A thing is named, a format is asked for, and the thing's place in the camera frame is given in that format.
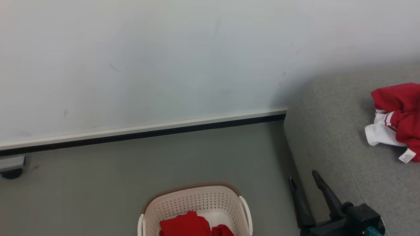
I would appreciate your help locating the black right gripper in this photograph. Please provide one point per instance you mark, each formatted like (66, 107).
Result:
(357, 221)

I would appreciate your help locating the red and white garment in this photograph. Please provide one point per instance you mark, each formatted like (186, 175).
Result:
(402, 114)

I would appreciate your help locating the grey fabric sofa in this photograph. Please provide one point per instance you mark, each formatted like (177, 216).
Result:
(341, 137)

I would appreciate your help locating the white perforated plastic laundry basket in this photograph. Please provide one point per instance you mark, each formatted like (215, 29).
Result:
(183, 200)

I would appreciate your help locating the plain red garment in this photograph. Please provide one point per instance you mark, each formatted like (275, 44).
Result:
(183, 226)

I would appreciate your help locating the white and black baseboard strip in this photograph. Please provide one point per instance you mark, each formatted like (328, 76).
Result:
(141, 131)

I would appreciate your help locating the black caster wheel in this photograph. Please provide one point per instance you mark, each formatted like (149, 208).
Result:
(11, 174)

